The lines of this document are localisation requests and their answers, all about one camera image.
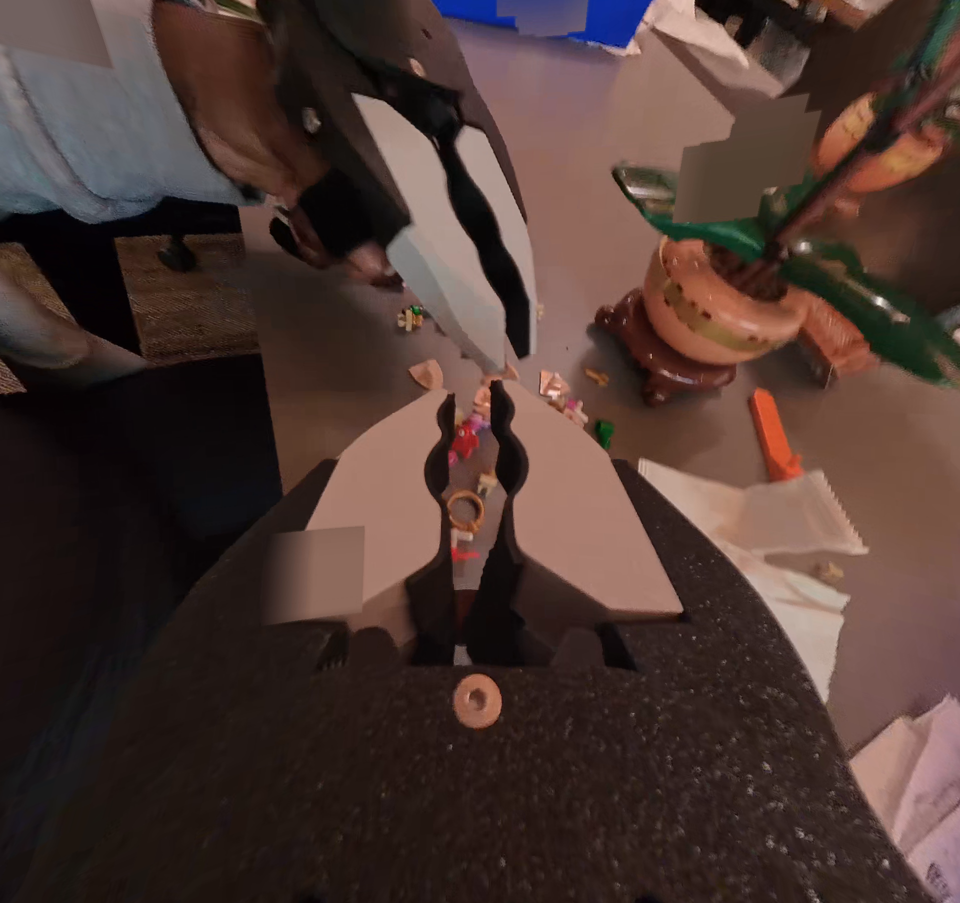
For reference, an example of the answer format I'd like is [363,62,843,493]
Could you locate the white crumpled paper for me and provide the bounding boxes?
[636,0,753,70]

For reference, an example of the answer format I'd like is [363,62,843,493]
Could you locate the gold toy ring piece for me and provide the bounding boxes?
[447,489,489,532]

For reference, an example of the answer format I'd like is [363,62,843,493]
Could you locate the clear plastic bags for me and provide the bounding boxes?
[637,456,871,558]

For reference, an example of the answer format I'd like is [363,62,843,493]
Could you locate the crumpled white paper bag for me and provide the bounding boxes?
[731,549,854,703]

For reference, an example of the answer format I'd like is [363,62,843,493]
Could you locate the toy brick orchid plant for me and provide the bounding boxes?
[594,0,960,408]

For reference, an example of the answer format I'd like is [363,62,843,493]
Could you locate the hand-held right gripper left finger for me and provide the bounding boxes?
[306,391,460,657]

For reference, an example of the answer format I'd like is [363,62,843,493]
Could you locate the printed white paper sheets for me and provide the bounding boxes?
[847,695,960,903]

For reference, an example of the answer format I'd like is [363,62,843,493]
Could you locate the person's left forearm grey sleeve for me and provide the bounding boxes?
[0,0,265,223]

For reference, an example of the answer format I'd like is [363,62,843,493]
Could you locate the orange brick separator tool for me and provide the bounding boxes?
[748,387,805,484]

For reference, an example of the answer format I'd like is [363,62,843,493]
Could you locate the person's left hand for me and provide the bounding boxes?
[152,0,406,291]

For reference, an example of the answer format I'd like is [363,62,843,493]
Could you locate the grey desk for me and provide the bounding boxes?
[240,14,960,769]

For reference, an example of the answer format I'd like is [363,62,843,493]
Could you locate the red toy brick piece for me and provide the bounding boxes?
[448,414,485,465]

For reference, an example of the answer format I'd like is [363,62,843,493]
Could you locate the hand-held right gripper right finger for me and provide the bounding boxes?
[465,379,685,666]

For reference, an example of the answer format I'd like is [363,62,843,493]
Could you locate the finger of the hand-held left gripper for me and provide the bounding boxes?
[351,95,526,378]
[456,126,540,360]

